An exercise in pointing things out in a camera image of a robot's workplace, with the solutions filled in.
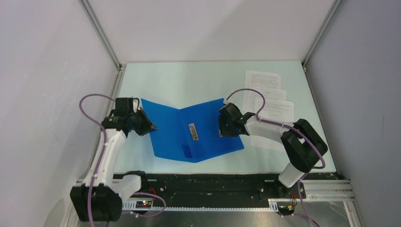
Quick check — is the blue plastic folder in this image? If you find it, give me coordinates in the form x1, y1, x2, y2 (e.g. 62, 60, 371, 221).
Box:
142, 98, 244, 163

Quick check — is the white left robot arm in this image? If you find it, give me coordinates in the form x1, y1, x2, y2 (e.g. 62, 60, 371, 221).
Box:
70, 95, 157, 225

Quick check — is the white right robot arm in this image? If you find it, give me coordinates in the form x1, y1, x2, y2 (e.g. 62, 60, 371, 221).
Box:
218, 102, 328, 198

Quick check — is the top white paper sheet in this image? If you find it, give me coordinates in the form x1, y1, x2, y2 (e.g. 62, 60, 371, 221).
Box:
244, 70, 281, 89

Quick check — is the bottom white paper sheet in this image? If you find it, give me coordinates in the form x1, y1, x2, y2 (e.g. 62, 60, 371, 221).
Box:
250, 99, 294, 152

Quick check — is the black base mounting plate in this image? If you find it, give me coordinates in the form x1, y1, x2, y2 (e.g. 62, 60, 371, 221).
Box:
140, 173, 306, 209

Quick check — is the left controller board with leds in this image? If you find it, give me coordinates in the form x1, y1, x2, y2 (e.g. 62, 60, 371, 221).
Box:
135, 201, 153, 209

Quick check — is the controller board with leds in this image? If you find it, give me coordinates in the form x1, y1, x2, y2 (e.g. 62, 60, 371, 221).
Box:
277, 205, 295, 216
135, 201, 153, 209

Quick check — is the right controller board with leds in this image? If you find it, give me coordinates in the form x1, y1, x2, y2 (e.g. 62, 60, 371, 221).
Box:
277, 205, 295, 216

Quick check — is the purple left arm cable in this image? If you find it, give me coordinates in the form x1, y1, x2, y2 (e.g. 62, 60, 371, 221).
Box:
78, 93, 166, 227

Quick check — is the grey slotted cable duct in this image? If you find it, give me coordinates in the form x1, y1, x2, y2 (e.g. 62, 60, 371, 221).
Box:
120, 200, 279, 212

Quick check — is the left aluminium frame post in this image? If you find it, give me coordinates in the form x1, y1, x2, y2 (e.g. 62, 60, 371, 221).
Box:
79, 0, 122, 70

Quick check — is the aluminium frame post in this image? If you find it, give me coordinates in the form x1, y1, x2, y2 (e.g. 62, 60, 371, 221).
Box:
302, 0, 345, 71
79, 0, 122, 70

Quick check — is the right aluminium frame post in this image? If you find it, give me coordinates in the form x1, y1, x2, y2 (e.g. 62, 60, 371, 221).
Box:
302, 0, 345, 71

